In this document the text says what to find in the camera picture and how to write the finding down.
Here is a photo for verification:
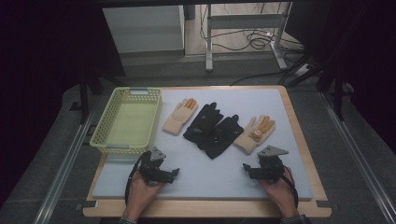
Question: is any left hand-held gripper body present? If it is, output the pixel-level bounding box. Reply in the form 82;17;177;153
137;147;176;187

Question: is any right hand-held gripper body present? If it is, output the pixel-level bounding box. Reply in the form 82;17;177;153
249;145;290;185

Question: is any black glove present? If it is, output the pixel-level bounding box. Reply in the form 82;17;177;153
182;102;224;145
198;114;245;161

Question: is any cream glove with orange fingertips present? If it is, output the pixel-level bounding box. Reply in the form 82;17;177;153
162;97;199;136

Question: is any yellow-green plastic basket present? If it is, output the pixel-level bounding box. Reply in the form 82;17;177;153
89;87;163;156

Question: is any person's left hand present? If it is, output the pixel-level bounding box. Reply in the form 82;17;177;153
121;177;166;221

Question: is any person's right hand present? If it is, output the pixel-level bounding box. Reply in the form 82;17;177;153
258;175;301;219

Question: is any cream glove with round tag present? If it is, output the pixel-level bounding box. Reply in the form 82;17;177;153
233;115;276;156

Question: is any white power strip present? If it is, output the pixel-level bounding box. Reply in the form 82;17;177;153
293;63;311;77

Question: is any black stand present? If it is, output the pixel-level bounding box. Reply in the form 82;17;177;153
69;69;126;125
278;52;356;122

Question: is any white cabinet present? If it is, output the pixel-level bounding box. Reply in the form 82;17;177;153
102;5;186;55

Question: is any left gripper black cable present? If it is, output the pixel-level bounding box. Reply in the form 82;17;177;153
124;150;151;206

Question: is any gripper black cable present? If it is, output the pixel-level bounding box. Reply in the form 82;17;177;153
124;150;151;206
282;166;300;209

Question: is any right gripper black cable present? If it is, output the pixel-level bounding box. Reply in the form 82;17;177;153
282;166;300;209

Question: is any aluminium rail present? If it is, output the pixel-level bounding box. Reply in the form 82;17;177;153
32;110;96;224
319;91;396;220

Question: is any tangle of black floor cables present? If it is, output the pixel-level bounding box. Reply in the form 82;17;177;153
200;3;305;54

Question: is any white metal desk frame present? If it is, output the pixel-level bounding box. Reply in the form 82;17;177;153
205;2;294;73

